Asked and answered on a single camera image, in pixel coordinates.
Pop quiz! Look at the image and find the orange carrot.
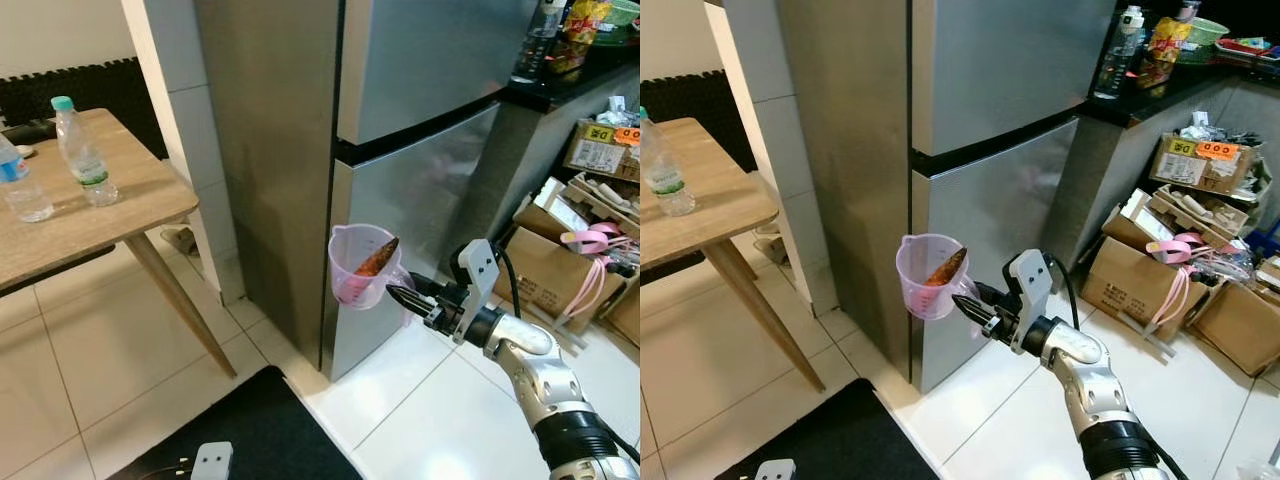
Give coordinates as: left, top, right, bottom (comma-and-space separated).
922, 248, 969, 289
352, 238, 401, 281

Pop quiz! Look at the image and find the pink transparent measuring jug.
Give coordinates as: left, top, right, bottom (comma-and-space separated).
328, 224, 413, 311
895, 234, 981, 321

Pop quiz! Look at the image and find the grey steel fridge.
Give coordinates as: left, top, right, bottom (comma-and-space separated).
193, 0, 561, 383
775, 0, 1119, 394

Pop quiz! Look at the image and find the brown cardboard box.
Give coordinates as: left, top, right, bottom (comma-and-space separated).
1080, 235, 1201, 331
600, 270, 641, 346
495, 225, 611, 321
1190, 280, 1280, 376

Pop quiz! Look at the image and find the black floor mat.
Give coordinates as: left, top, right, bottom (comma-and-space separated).
712, 378, 941, 480
105, 365, 363, 480

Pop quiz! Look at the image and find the cardboard box orange sticker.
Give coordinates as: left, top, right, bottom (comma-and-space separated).
563, 118, 641, 183
1150, 130, 1263, 196

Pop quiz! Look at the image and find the clear bottle white cap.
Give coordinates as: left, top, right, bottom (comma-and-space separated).
1093, 5, 1146, 100
512, 0, 566, 84

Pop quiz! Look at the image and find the yellow red snack bag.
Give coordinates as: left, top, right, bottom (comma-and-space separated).
545, 0, 611, 76
1140, 15, 1196, 91

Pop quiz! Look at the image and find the black foam puzzle mat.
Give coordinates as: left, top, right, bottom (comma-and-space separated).
640, 70, 756, 171
0, 58, 166, 161

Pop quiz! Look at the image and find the water bottle blue label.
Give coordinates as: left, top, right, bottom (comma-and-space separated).
0, 135, 56, 223

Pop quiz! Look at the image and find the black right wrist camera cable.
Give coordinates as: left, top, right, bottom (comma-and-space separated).
1050, 258, 1081, 331
495, 248, 523, 321

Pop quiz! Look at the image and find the pink strap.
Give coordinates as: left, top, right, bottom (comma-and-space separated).
560, 222, 621, 321
1148, 232, 1211, 336

